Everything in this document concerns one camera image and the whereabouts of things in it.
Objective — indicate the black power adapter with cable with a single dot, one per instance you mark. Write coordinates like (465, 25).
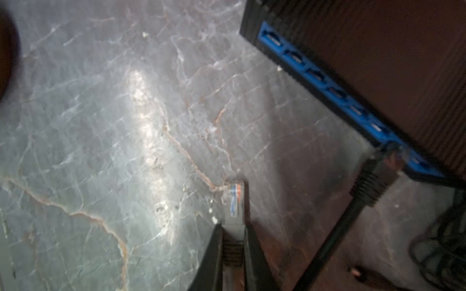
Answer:
(440, 252)

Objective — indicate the black network switch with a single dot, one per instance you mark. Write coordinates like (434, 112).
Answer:
(393, 70)

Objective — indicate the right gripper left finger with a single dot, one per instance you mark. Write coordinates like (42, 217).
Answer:
(209, 276)

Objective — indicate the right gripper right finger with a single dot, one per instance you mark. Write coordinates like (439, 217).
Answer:
(258, 275)

